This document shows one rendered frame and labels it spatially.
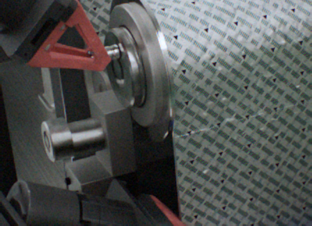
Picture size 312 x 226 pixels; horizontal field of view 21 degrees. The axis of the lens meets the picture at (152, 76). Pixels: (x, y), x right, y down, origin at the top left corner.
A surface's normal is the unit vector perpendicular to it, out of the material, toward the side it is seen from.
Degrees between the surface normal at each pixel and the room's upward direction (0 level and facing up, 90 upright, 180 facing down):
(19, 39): 45
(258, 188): 90
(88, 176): 0
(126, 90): 90
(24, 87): 0
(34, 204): 55
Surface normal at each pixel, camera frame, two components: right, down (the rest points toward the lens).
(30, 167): -0.08, -0.91
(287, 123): 0.39, 0.34
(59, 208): 0.54, -0.45
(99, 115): -0.92, 0.22
